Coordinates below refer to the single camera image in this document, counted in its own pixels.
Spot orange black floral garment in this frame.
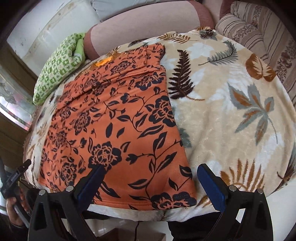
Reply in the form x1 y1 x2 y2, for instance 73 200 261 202
38 43 197 210

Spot person's left hand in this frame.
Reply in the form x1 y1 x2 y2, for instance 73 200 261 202
5 187 32 227

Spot beige leaf pattern blanket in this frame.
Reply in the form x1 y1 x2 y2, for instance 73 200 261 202
23 29 295 221

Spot green white checked pillow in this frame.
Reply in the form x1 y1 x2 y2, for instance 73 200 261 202
33 33 85 106

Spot pink maroon bolster cushion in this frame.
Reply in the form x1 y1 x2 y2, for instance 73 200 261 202
83 1 214 60

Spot striped brown beige bedding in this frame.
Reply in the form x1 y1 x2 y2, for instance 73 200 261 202
216 1 295 105

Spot grey pillow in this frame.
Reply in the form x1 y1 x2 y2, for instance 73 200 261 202
90 0 171 22

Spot black cable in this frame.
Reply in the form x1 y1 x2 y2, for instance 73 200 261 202
134 220 141 241

